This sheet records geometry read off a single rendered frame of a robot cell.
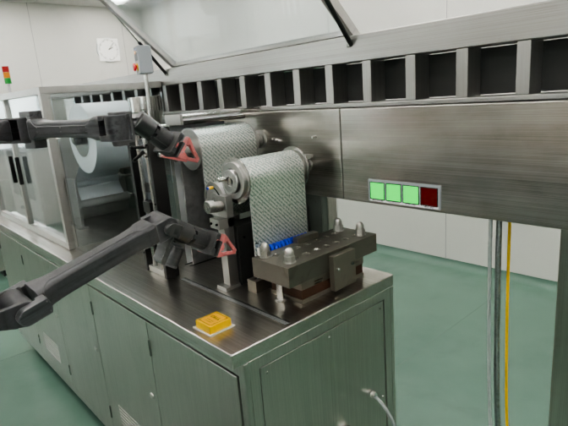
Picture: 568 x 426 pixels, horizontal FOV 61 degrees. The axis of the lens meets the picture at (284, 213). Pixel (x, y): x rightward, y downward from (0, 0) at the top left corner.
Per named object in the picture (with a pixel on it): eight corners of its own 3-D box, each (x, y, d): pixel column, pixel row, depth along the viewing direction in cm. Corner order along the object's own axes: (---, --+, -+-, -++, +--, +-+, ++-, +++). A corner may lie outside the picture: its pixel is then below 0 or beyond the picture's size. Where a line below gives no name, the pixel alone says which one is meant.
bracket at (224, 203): (215, 288, 158) (205, 197, 151) (232, 282, 162) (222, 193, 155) (225, 292, 154) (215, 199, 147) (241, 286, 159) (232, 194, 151)
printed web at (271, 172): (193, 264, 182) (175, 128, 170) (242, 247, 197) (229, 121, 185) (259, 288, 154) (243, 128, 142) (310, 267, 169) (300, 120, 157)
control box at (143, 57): (132, 74, 185) (128, 47, 182) (150, 73, 188) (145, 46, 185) (136, 73, 179) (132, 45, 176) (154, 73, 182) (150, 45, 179)
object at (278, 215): (254, 253, 152) (248, 196, 147) (307, 235, 167) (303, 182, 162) (255, 254, 151) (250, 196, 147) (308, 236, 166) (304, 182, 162)
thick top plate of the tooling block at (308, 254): (253, 275, 147) (251, 257, 145) (340, 242, 173) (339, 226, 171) (289, 288, 135) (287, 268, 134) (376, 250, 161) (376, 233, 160)
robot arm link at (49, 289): (13, 313, 96) (-9, 292, 103) (24, 333, 99) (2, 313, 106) (181, 215, 124) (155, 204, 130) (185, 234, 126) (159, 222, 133)
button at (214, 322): (196, 327, 132) (194, 319, 131) (217, 318, 136) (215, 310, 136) (210, 335, 127) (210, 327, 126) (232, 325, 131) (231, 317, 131)
